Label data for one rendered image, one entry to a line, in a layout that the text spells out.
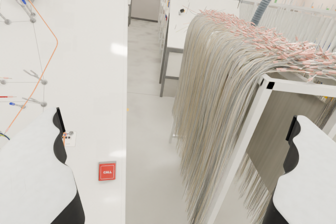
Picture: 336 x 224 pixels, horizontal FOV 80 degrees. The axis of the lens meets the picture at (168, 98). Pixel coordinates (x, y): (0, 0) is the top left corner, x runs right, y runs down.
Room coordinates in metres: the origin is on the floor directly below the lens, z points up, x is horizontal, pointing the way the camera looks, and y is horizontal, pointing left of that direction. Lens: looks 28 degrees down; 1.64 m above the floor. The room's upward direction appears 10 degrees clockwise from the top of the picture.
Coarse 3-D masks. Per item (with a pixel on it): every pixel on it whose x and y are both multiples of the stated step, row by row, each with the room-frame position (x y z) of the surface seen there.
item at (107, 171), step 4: (100, 164) 0.45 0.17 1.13; (104, 164) 0.45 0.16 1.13; (108, 164) 0.45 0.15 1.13; (112, 164) 0.45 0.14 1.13; (100, 168) 0.44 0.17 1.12; (104, 168) 0.44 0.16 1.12; (108, 168) 0.44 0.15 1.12; (112, 168) 0.45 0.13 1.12; (100, 172) 0.43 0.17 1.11; (104, 172) 0.43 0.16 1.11; (108, 172) 0.44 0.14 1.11; (112, 172) 0.44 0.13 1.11; (100, 176) 0.42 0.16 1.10; (104, 176) 0.43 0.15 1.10; (108, 176) 0.43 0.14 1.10; (112, 176) 0.43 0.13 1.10; (100, 180) 0.42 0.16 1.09
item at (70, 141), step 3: (66, 132) 0.50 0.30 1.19; (75, 132) 0.50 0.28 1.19; (63, 135) 0.49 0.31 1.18; (66, 135) 0.49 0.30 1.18; (69, 135) 0.49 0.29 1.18; (72, 135) 0.50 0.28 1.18; (75, 135) 0.50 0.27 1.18; (66, 138) 0.49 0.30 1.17; (69, 138) 0.49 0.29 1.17; (72, 138) 0.49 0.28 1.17; (75, 138) 0.49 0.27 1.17; (66, 141) 0.48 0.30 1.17; (69, 141) 0.48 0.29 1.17; (72, 141) 0.49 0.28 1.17; (75, 141) 0.49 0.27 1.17; (66, 144) 0.47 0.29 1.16; (69, 144) 0.48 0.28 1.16; (72, 144) 0.48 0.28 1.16
